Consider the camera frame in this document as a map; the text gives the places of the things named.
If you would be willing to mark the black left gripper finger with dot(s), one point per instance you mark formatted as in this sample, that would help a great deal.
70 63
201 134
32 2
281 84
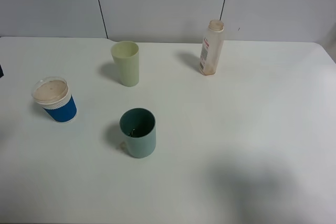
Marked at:
1 72

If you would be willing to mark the teal green plastic cup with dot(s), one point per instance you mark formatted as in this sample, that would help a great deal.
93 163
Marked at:
138 126

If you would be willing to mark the clear plastic drink bottle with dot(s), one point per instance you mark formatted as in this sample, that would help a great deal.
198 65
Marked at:
211 47

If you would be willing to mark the blue paper cup with lid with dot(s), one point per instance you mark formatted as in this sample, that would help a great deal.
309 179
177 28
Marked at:
54 96

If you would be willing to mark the pale yellow-green plastic cup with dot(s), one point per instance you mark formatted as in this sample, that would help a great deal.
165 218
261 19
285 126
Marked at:
126 56

